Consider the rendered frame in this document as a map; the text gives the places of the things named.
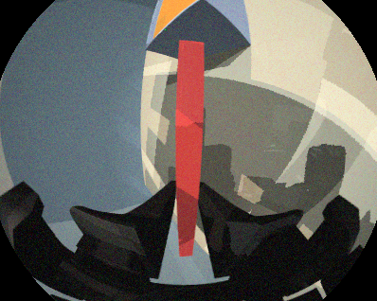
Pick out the red plastic lid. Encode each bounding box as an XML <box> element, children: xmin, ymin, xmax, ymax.
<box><xmin>176</xmin><ymin>41</ymin><xmax>205</xmax><ymax>257</ymax></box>

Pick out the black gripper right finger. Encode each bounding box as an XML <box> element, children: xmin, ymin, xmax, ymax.
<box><xmin>197</xmin><ymin>182</ymin><xmax>303</xmax><ymax>278</ymax></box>

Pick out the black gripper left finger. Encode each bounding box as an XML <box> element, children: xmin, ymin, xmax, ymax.
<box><xmin>70</xmin><ymin>181</ymin><xmax>176</xmax><ymax>279</ymax></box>

